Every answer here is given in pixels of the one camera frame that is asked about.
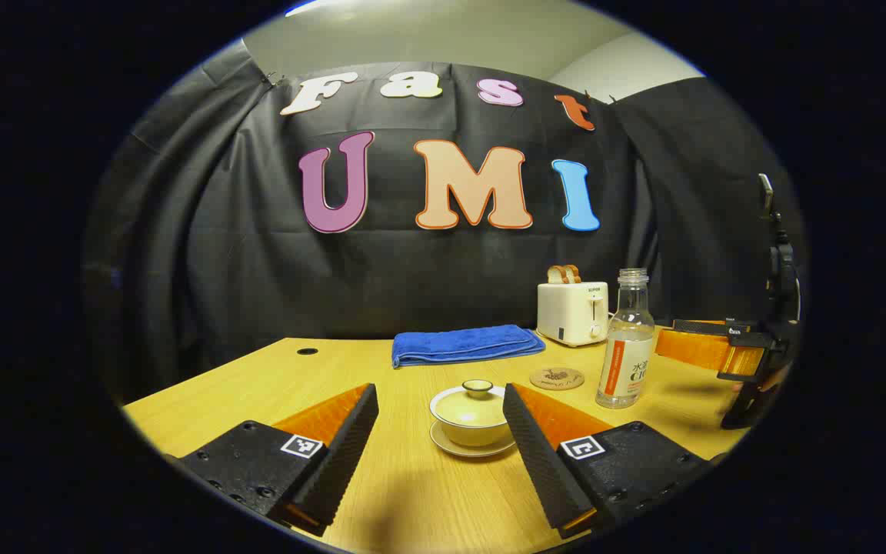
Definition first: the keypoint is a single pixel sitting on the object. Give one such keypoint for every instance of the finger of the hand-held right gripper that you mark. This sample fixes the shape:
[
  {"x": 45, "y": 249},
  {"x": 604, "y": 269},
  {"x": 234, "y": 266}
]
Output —
[{"x": 697, "y": 348}]

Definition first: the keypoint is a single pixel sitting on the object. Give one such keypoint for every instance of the cream saucer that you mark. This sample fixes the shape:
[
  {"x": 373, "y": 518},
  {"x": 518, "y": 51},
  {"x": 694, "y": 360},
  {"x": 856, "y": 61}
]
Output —
[{"x": 458, "y": 451}]

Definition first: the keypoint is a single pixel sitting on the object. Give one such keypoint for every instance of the cream teacup lid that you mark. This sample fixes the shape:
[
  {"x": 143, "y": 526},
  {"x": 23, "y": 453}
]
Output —
[{"x": 467, "y": 404}]

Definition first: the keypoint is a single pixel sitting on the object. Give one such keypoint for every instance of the clear plastic water bottle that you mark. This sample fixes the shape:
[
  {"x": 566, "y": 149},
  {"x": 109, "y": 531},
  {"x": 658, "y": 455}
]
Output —
[{"x": 626, "y": 346}]

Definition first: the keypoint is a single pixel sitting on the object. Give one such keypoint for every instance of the cream toaster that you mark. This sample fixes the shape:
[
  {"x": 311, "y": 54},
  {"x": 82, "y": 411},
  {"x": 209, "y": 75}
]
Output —
[{"x": 570, "y": 312}]

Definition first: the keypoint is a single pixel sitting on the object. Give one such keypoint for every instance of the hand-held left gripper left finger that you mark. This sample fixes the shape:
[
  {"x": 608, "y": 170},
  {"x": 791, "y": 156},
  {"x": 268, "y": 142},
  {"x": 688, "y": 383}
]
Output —
[{"x": 343, "y": 454}]

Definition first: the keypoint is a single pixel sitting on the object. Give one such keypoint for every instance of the cream teacup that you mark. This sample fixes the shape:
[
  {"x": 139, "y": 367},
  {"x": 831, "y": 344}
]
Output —
[{"x": 474, "y": 435}]

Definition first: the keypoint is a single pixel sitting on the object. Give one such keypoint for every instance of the round cork coaster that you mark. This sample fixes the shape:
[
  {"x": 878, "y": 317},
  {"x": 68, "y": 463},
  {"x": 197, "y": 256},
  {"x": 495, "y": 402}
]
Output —
[{"x": 557, "y": 378}]

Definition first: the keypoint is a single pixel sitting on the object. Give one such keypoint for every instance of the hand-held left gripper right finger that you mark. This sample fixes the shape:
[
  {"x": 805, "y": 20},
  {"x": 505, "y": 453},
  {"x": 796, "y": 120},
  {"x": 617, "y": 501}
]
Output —
[{"x": 539, "y": 462}]

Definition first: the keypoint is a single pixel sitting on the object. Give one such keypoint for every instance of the bread slice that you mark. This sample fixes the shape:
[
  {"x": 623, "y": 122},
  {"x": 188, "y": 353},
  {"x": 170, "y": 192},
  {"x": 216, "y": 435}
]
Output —
[
  {"x": 555, "y": 275},
  {"x": 573, "y": 273}
]

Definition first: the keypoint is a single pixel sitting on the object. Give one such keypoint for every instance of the black backdrop cloth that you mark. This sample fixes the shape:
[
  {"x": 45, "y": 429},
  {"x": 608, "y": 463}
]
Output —
[{"x": 258, "y": 254}]

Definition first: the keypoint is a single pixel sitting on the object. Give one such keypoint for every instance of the folded blue towel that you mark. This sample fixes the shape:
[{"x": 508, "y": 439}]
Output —
[{"x": 462, "y": 344}]

